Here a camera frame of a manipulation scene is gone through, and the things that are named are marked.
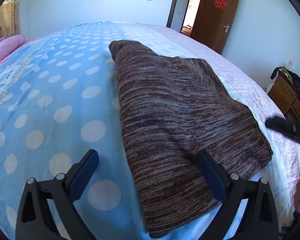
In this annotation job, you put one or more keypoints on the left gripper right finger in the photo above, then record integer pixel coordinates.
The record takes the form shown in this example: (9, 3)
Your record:
(259, 220)

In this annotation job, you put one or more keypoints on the folded pink quilt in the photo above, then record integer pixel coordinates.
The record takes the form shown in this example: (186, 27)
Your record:
(10, 44)

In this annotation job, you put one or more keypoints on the wooden bedside cabinet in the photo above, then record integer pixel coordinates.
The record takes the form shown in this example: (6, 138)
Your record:
(284, 94)

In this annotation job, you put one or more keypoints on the red double happiness decal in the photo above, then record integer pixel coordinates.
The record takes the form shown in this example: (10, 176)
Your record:
(221, 4)

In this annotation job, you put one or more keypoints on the yellow patterned curtain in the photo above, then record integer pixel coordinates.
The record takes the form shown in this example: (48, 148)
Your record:
(9, 19)

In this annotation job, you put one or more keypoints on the brown knit sweater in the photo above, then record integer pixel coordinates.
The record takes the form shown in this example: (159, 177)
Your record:
(170, 109)

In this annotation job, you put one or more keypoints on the silver door handle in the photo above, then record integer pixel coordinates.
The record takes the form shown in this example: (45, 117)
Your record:
(226, 28)

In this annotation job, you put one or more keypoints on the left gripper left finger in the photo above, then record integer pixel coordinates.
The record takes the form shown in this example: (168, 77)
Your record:
(35, 220)

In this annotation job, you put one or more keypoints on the brown wooden door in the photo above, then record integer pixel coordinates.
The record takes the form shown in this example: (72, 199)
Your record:
(207, 28)

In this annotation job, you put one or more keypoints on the dark clothes on cabinet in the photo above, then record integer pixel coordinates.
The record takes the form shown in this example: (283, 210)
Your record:
(292, 77)

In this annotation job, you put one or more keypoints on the blue polka dot bedsheet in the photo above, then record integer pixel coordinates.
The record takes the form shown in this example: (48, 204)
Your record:
(58, 99)

